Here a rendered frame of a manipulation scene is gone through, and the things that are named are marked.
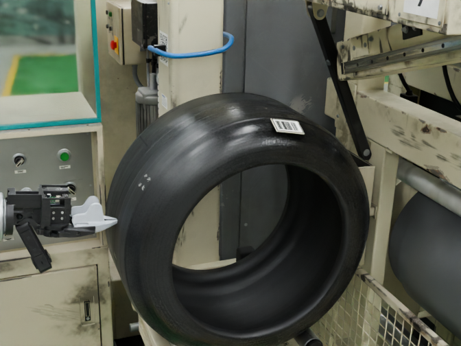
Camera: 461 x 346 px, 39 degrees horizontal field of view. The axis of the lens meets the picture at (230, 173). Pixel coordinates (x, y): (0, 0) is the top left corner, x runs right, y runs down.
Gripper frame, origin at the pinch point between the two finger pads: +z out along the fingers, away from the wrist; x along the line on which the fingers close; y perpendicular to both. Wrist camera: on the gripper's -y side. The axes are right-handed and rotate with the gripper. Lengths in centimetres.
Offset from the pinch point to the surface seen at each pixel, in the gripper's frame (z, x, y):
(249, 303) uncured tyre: 38.4, 9.0, -26.2
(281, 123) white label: 29.4, -9.2, 24.9
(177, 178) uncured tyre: 9.5, -10.0, 13.6
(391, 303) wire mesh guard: 63, -13, -15
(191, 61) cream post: 21.6, 25.9, 29.5
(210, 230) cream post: 32.2, 25.8, -14.1
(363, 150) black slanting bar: 69, 19, 11
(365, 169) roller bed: 71, 19, 6
